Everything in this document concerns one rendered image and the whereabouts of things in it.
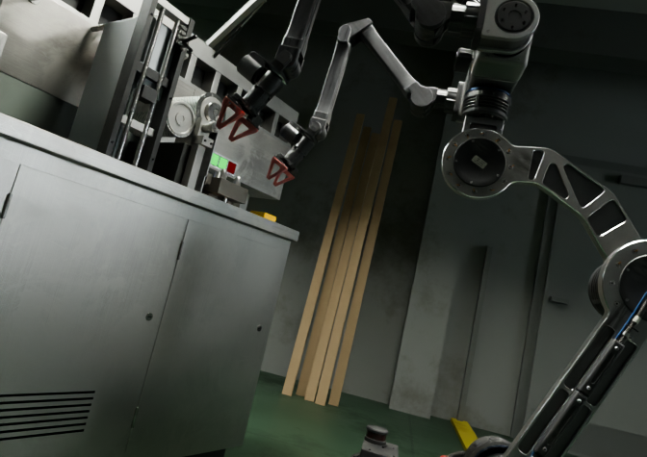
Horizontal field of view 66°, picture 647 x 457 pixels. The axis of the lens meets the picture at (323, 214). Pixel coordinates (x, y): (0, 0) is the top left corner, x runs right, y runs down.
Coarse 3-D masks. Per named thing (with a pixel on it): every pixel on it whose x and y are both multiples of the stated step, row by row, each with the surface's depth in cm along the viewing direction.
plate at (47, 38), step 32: (32, 32) 163; (64, 32) 171; (96, 32) 180; (0, 64) 156; (32, 64) 164; (64, 64) 172; (64, 96) 173; (224, 128) 237; (256, 160) 257; (256, 192) 269
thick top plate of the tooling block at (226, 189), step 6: (216, 180) 190; (222, 180) 189; (210, 186) 191; (216, 186) 189; (222, 186) 189; (228, 186) 192; (234, 186) 194; (210, 192) 192; (216, 192) 188; (222, 192) 190; (228, 192) 192; (234, 192) 195; (240, 192) 197; (246, 192) 201; (228, 198) 196; (234, 198) 195; (240, 198) 198
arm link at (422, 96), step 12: (348, 24) 184; (360, 24) 183; (372, 24) 184; (360, 36) 186; (372, 36) 183; (372, 48) 183; (384, 48) 182; (384, 60) 181; (396, 60) 180; (396, 72) 179; (408, 84) 177; (408, 96) 180; (420, 96) 173; (432, 96) 172; (420, 108) 174
